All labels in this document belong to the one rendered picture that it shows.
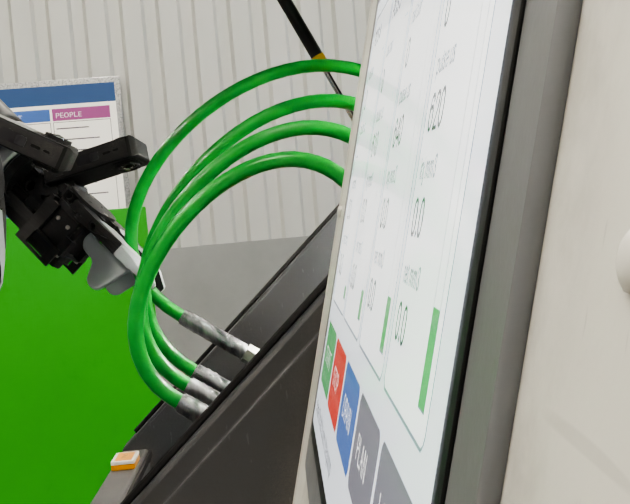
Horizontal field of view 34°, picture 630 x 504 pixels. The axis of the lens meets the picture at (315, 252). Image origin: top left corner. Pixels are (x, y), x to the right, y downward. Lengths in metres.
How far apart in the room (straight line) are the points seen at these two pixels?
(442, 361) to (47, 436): 4.22
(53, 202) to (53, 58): 6.52
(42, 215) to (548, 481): 1.03
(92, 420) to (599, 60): 4.29
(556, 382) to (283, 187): 7.46
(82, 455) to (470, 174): 4.25
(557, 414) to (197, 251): 7.40
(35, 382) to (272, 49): 3.97
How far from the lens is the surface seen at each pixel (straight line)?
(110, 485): 1.32
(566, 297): 0.16
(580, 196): 0.16
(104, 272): 1.13
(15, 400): 4.40
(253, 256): 7.58
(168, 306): 1.14
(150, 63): 7.66
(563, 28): 0.18
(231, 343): 1.13
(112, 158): 1.15
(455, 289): 0.22
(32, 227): 1.17
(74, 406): 4.41
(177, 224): 0.88
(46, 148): 1.01
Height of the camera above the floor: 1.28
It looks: 3 degrees down
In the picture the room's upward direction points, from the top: 5 degrees counter-clockwise
